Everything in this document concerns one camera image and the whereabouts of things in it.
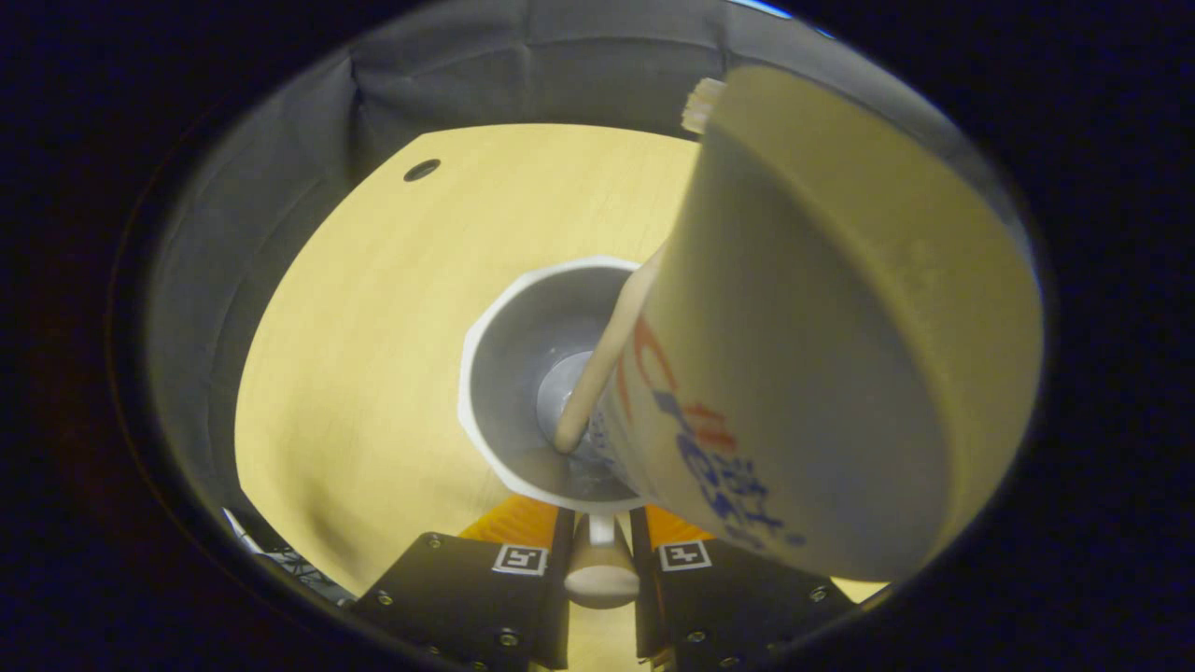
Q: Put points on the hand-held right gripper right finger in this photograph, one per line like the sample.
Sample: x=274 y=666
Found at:
x=644 y=625

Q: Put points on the white toothpaste tube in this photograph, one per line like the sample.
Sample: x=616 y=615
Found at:
x=822 y=327

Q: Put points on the beige toothbrush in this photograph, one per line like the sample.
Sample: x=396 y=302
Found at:
x=602 y=359

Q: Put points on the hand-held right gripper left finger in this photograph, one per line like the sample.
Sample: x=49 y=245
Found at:
x=560 y=635

